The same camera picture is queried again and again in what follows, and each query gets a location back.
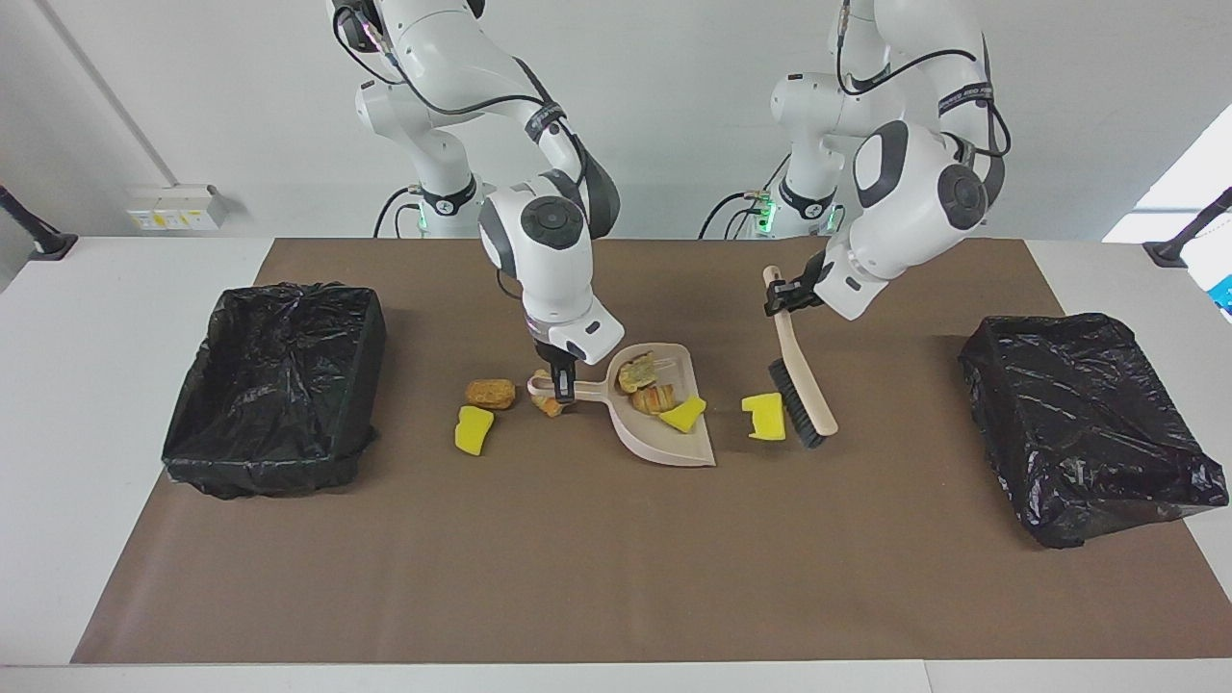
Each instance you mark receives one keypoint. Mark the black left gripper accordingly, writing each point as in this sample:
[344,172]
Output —
[816,281]

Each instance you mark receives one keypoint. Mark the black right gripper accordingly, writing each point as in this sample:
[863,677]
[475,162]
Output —
[554,364]

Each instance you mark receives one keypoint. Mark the pale pastry piece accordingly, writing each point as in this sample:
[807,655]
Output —
[636,372]

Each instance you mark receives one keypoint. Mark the small croissant pastry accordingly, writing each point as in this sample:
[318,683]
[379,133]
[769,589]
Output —
[654,397]

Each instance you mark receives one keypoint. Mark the beige hand brush black bristles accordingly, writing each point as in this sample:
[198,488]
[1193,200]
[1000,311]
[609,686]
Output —
[813,399]

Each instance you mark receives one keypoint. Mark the pale pink plastic dustpan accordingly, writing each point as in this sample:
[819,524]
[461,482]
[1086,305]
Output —
[664,445]

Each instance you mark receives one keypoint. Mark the yellow green sponge piece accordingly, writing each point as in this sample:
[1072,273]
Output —
[683,416]
[765,419]

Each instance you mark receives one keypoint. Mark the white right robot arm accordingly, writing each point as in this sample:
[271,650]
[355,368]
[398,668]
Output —
[558,279]

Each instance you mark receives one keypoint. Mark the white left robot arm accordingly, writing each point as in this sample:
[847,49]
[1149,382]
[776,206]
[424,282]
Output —
[895,241]

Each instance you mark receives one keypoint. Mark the black bag lined bin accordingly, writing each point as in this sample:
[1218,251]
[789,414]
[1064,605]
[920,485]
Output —
[1088,423]
[274,385]

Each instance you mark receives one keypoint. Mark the striped croissant pastry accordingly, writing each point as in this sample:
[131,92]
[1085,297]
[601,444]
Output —
[549,408]

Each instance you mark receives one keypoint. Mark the brown paper table mat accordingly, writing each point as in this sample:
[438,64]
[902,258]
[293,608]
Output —
[577,597]

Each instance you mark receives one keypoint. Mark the black clamp stand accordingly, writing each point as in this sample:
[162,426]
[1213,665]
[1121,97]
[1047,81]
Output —
[43,243]
[1169,252]

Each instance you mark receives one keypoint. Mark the blue object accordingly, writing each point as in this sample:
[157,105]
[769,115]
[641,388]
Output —
[1225,294]

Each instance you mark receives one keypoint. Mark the white wall socket box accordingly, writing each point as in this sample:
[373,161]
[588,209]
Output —
[173,207]

